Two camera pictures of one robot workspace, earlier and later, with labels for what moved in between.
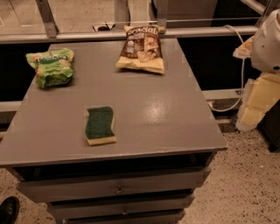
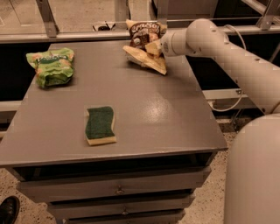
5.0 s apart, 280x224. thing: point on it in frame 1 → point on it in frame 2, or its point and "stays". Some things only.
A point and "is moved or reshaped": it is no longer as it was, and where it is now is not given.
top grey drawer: [108, 186] stays
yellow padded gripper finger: [245, 50] → [153, 48]
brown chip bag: [142, 49] is moved or reshaped
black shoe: [10, 209] stays
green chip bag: [52, 68] stays
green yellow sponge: [99, 129] stays
